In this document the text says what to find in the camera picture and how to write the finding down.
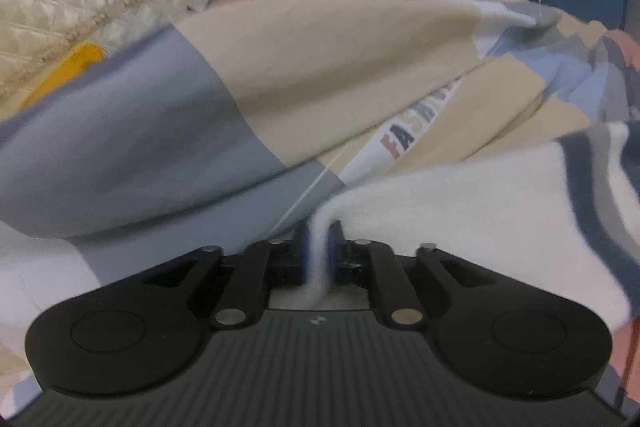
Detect patchwork bedsheet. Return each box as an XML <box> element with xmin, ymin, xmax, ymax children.
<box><xmin>0</xmin><ymin>0</ymin><xmax>640</xmax><ymax>413</ymax></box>

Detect yellow object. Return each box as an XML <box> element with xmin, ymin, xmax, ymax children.
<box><xmin>20</xmin><ymin>42</ymin><xmax>108</xmax><ymax>108</ymax></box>

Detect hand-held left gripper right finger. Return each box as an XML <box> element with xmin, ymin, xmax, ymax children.
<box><xmin>327</xmin><ymin>221</ymin><xmax>498</xmax><ymax>330</ymax></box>

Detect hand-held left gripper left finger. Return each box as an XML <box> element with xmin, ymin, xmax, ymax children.
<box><xmin>142</xmin><ymin>221</ymin><xmax>311</xmax><ymax>329</ymax></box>

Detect white fleece striped sweater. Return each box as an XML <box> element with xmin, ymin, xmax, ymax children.
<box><xmin>300</xmin><ymin>122</ymin><xmax>640</xmax><ymax>333</ymax></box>

